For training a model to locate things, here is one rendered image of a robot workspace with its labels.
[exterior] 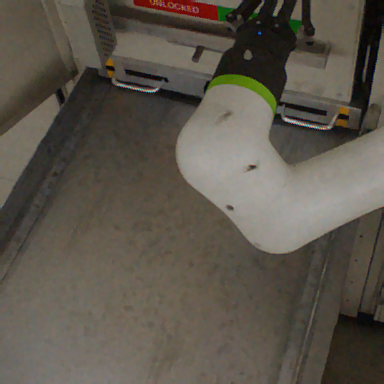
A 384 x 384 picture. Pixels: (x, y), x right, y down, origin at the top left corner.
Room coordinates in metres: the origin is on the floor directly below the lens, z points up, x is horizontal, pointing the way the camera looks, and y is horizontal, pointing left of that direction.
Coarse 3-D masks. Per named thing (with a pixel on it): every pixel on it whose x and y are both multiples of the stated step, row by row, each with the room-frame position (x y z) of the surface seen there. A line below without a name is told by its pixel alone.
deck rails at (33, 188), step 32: (96, 96) 0.94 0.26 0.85; (64, 128) 0.85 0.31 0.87; (32, 160) 0.75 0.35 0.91; (64, 160) 0.79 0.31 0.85; (32, 192) 0.72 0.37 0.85; (0, 224) 0.63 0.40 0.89; (32, 224) 0.65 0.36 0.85; (0, 256) 0.59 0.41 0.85; (320, 256) 0.54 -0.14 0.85; (320, 288) 0.45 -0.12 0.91; (288, 352) 0.38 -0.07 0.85
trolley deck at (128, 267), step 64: (128, 128) 0.86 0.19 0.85; (64, 192) 0.72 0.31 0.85; (128, 192) 0.70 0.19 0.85; (192, 192) 0.69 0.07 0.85; (64, 256) 0.58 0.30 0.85; (128, 256) 0.57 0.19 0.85; (192, 256) 0.56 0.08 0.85; (256, 256) 0.55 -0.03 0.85; (0, 320) 0.47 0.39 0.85; (64, 320) 0.46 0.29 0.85; (128, 320) 0.45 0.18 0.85; (192, 320) 0.44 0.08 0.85; (256, 320) 0.44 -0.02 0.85; (320, 320) 0.43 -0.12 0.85
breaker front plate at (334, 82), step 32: (128, 0) 0.96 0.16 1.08; (192, 0) 0.92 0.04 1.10; (224, 0) 0.89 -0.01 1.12; (320, 0) 0.83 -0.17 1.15; (352, 0) 0.81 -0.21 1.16; (128, 32) 0.97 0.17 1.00; (224, 32) 0.90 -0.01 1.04; (320, 32) 0.83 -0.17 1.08; (352, 32) 0.81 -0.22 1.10; (192, 64) 0.92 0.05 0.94; (288, 64) 0.85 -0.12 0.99; (352, 64) 0.81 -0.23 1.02; (320, 96) 0.83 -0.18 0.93
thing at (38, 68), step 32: (0, 0) 0.98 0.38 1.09; (32, 0) 1.02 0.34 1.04; (0, 32) 0.96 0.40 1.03; (32, 32) 1.00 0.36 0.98; (64, 32) 1.02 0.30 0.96; (0, 64) 0.94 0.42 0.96; (32, 64) 0.99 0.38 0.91; (0, 96) 0.92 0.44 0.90; (32, 96) 0.97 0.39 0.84; (0, 128) 0.87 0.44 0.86
